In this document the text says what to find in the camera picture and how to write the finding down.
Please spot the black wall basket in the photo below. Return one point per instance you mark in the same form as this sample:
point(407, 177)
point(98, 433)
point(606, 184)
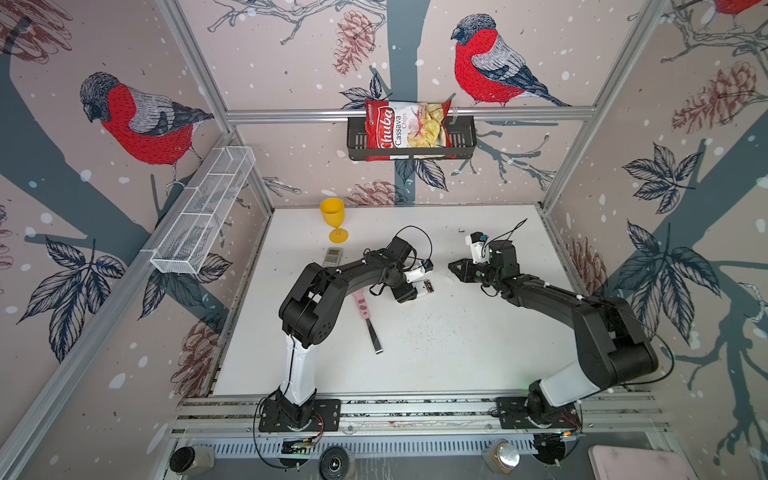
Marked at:
point(461, 143)

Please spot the pink board corner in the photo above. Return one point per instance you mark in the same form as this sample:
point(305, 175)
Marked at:
point(620, 463)

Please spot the yellow plastic goblet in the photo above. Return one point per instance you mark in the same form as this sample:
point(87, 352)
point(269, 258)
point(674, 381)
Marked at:
point(333, 213)

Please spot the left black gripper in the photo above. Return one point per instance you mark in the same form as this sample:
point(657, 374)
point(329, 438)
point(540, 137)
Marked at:
point(408, 292)

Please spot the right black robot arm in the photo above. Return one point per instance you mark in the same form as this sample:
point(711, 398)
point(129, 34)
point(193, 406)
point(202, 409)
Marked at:
point(611, 344)

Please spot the silver topped jar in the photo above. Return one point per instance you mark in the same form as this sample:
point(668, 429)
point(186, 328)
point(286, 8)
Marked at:
point(501, 457)

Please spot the red cassava chips bag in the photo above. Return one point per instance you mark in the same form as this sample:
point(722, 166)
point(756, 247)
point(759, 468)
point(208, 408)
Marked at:
point(406, 125)

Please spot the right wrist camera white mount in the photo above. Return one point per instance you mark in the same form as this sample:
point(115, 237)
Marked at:
point(477, 242)

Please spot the white wire wall basket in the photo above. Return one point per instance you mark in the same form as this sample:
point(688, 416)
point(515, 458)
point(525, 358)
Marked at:
point(193, 233)

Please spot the white remote control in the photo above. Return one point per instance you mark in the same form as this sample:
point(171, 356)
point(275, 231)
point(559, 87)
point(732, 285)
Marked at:
point(423, 288)

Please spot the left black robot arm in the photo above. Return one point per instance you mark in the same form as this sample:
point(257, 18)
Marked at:
point(311, 309)

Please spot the black round speaker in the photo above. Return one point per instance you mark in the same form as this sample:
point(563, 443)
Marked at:
point(337, 463)

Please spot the grey small remote control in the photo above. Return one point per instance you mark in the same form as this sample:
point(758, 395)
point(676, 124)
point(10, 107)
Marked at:
point(332, 257)

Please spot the grey cylinder can left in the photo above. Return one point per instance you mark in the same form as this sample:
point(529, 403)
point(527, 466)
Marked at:
point(192, 460)

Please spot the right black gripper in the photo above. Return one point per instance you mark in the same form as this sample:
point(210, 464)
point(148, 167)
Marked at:
point(464, 269)

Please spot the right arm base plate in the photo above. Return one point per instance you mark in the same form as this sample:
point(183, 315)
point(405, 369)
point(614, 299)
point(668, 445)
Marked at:
point(520, 413)

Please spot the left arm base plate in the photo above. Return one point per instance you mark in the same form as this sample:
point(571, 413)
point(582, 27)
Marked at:
point(283, 417)

